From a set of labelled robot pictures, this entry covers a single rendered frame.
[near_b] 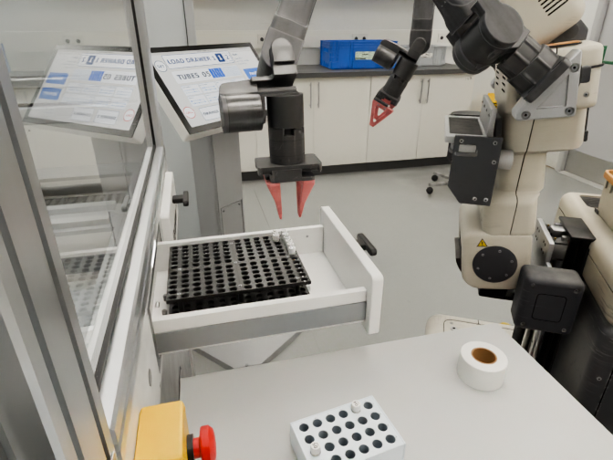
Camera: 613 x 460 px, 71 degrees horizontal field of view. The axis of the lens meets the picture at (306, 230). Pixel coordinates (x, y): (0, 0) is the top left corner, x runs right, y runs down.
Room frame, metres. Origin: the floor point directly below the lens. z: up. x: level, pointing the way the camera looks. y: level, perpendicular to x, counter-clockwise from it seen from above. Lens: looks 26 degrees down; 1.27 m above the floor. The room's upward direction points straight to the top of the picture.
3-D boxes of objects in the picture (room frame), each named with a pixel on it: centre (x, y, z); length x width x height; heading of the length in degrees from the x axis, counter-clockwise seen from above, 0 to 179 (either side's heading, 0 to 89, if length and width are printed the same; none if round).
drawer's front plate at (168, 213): (0.92, 0.32, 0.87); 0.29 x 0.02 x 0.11; 14
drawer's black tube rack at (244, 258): (0.64, 0.12, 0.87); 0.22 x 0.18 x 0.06; 104
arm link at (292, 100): (0.68, 0.04, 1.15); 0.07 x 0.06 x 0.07; 107
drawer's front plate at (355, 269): (0.69, -0.07, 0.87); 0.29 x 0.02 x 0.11; 14
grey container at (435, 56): (4.40, -1.07, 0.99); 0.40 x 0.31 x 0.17; 104
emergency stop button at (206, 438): (0.31, 0.11, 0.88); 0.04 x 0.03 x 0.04; 14
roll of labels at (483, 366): (0.53, -0.28, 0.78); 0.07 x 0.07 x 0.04
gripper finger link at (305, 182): (0.68, 0.03, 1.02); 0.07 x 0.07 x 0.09; 11
